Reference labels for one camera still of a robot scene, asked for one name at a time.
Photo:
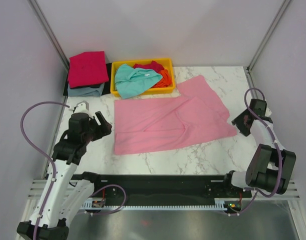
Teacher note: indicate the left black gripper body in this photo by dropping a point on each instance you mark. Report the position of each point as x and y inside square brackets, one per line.
[95, 132]

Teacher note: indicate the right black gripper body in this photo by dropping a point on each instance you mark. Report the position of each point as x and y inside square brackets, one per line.
[239, 120]

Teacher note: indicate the pink t shirt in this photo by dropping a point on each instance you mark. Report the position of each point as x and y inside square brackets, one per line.
[197, 116]

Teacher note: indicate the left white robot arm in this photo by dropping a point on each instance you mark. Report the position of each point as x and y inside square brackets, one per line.
[54, 211]

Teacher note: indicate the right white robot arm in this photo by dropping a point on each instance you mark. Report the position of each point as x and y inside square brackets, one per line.
[271, 166]

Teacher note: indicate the folded grey blue t shirt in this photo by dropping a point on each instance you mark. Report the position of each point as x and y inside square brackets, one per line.
[86, 91]

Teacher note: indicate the teal t shirt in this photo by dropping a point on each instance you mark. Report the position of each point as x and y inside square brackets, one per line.
[131, 82]

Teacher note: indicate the folded crimson t shirt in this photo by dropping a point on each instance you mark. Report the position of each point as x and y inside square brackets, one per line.
[87, 69]

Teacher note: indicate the orange t shirt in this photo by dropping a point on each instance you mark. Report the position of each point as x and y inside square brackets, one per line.
[166, 80]

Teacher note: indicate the dark red t shirt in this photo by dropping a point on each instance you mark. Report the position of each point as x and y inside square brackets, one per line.
[153, 65]

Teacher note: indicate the yellow plastic bin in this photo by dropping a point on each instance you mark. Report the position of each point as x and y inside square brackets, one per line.
[167, 64]

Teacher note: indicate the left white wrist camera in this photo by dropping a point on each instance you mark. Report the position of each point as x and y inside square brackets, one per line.
[81, 107]

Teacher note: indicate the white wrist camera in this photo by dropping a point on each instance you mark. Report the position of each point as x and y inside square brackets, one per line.
[81, 107]
[268, 112]

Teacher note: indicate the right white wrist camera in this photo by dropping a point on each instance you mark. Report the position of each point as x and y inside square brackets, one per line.
[268, 112]

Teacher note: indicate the right aluminium frame post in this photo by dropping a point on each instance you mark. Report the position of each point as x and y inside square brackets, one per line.
[271, 29]

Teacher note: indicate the aluminium frame post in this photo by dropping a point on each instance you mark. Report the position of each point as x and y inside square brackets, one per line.
[271, 29]
[49, 32]

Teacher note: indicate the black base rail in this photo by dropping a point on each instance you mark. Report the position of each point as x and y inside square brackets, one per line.
[162, 190]

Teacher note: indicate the white slotted cable duct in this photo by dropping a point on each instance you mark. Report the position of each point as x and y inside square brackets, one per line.
[90, 205]

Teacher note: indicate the left aluminium frame post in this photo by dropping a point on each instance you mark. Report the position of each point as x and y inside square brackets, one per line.
[49, 32]

